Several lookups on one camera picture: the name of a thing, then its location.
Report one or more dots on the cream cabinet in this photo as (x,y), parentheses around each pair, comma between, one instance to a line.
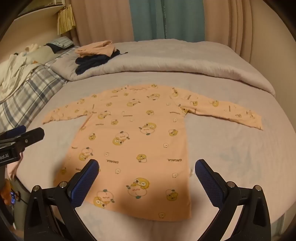
(34,30)

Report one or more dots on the grey duvet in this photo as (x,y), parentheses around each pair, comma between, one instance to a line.
(173,60)

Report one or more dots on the pink cloth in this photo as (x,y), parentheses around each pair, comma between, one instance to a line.
(14,166)

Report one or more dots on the grey green pillow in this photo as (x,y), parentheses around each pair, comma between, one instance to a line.
(41,54)

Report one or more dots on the yellow pleated cloth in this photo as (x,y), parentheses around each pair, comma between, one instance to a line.
(66,20)

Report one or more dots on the blue striped pillow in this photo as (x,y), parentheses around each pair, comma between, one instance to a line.
(61,42)

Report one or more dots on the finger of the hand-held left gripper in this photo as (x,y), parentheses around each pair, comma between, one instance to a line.
(13,132)
(32,135)

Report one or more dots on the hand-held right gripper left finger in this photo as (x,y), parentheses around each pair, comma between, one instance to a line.
(84,185)

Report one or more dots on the peach cartoon print shirt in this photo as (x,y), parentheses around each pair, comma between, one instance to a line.
(138,139)

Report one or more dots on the blue plaid blanket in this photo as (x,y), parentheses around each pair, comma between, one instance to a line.
(30,92)

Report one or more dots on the white crumpled cloth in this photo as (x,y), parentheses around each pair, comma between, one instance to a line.
(13,69)

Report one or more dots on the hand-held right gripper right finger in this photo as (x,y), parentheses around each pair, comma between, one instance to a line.
(208,184)

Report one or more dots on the pink curtain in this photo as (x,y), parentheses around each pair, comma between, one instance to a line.
(235,25)
(101,20)

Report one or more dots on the dark navy garment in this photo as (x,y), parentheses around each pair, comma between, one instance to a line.
(92,63)

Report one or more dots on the bed with lilac sheet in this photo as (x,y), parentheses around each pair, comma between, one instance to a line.
(231,157)

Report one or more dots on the teal curtain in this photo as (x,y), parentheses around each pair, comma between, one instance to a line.
(148,20)

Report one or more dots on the folded peach garment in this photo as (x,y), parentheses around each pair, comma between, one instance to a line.
(94,48)

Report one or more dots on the orange soft toy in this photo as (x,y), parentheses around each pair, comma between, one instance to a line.
(5,191)

